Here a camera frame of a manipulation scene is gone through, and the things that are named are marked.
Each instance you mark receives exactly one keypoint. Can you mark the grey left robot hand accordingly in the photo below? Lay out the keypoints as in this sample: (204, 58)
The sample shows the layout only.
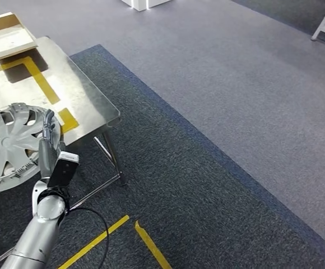
(48, 156)

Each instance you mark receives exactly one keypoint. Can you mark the pale and black wrist camera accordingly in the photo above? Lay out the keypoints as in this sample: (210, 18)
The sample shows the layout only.
(64, 170)

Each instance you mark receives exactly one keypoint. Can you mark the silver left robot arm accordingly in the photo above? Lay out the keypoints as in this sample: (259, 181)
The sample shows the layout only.
(39, 234)

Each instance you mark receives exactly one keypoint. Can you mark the stainless steel workbench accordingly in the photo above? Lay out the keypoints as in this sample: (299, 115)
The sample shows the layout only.
(81, 93)

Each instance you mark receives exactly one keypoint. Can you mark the open cardboard box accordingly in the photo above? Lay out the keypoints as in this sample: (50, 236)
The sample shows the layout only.
(8, 41)

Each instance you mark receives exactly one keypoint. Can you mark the grey plastic hubcap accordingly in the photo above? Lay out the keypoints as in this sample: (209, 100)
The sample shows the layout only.
(8, 144)

